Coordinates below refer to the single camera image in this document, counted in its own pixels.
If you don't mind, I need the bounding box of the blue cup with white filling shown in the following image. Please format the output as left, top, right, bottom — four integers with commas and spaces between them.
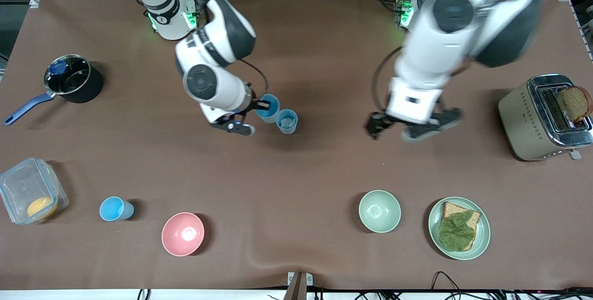
276, 109, 298, 135

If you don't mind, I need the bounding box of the brown table cloth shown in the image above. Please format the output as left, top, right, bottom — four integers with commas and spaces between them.
0, 0, 593, 291

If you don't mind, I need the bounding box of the pale green bowl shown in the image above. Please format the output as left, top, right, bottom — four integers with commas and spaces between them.
358, 190, 402, 234

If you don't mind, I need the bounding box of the toast slice with seeds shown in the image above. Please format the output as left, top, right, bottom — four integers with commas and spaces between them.
439, 201, 481, 251

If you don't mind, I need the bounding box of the beige and chrome toaster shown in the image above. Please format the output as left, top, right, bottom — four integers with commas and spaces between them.
498, 74, 593, 162

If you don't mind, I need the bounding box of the pink bowl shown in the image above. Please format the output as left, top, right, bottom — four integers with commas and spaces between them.
161, 212, 205, 257

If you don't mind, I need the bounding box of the green lettuce leaf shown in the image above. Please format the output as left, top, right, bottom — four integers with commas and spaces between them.
438, 211, 478, 250

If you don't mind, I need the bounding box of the pale green plate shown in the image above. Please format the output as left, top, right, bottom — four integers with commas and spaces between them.
428, 197, 491, 261

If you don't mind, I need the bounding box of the brown bread slice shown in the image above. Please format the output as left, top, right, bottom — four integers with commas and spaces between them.
557, 86, 593, 123

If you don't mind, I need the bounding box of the orange round food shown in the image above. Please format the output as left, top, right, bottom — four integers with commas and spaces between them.
26, 197, 58, 219

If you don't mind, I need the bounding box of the clear plastic food container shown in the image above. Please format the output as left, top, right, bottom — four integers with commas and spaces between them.
0, 157, 69, 225

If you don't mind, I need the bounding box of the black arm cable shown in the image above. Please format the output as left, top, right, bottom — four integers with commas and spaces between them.
239, 58, 269, 101
371, 46, 404, 113

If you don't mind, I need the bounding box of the black pot with blue handle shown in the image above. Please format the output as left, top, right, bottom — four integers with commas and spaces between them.
5, 54, 105, 126

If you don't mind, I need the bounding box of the black floor cable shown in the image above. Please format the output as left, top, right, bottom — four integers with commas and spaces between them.
431, 271, 464, 294

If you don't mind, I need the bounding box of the metal table bracket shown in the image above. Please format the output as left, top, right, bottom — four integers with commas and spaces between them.
287, 271, 314, 300

